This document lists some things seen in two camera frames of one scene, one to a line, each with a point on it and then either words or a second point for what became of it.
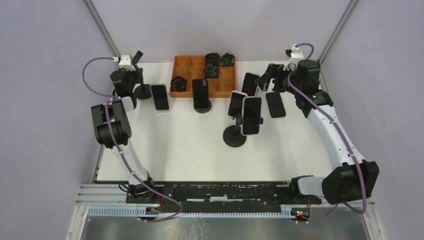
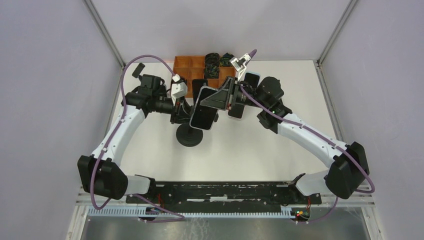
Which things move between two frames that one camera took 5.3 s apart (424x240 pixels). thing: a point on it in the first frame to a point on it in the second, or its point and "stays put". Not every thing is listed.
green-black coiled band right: [227, 60] stays put
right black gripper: [274, 71] to [219, 99]
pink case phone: [235, 105] stays put
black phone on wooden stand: [200, 90] stays put
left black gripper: [138, 73] to [181, 112]
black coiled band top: [212, 58] stays put
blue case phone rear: [249, 86] stays put
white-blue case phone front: [251, 116] to [203, 116]
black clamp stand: [232, 136] to [187, 136]
